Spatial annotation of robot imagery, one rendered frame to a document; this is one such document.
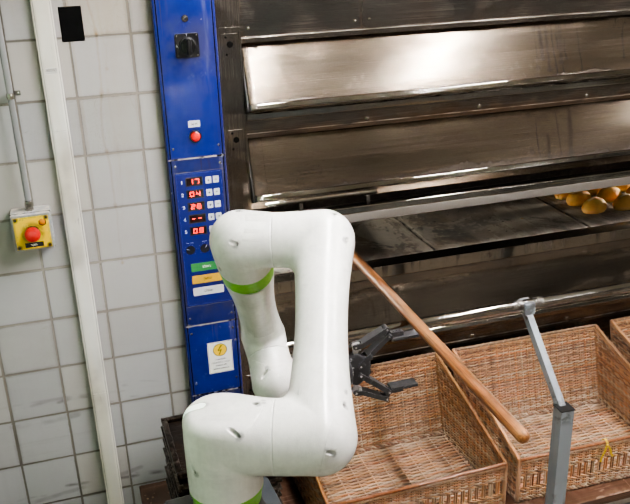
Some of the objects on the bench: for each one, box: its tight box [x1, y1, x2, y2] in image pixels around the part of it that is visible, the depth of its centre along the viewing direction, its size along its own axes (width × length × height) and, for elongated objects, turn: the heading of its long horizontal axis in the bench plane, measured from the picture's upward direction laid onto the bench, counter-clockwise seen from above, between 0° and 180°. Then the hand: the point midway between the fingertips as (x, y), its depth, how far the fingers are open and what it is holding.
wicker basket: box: [292, 352, 508, 504], centre depth 250 cm, size 49×56×28 cm
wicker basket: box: [452, 324, 630, 502], centre depth 266 cm, size 49×56×28 cm
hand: (411, 358), depth 203 cm, fingers open, 13 cm apart
